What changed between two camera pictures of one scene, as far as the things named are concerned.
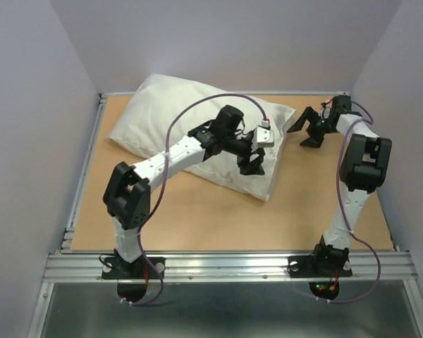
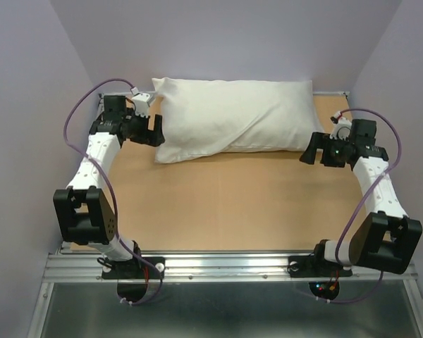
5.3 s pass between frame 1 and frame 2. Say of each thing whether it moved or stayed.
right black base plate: stayed
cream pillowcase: moved
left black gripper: moved
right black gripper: moved
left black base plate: stayed
